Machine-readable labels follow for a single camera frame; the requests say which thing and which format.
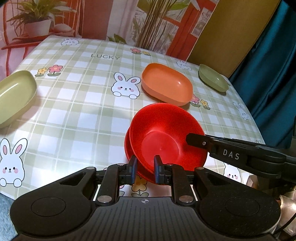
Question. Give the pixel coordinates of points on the checked rabbit print tablecloth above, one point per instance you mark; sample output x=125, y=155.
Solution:
x=81, y=99

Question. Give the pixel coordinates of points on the teal curtain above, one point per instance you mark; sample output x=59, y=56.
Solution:
x=270, y=81

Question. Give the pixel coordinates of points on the small green plastic plate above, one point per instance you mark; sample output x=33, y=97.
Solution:
x=212, y=78

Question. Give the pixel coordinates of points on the orange plastic plate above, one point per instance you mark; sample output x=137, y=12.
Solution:
x=167, y=81

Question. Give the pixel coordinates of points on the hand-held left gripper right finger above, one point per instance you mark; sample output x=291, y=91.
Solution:
x=157, y=171

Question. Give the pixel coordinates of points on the mustard yellow panel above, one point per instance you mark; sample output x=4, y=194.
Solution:
x=231, y=34

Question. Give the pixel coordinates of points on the large green plastic plate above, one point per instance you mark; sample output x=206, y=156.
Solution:
x=14, y=92

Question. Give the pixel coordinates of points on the red plastic bowl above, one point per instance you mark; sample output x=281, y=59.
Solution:
x=166, y=136
x=128, y=148

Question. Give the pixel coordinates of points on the plant print wall backdrop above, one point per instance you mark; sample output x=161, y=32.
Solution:
x=111, y=18

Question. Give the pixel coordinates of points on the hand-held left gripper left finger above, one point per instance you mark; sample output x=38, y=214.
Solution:
x=133, y=170

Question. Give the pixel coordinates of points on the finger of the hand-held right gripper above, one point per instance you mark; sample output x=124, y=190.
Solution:
x=227, y=151

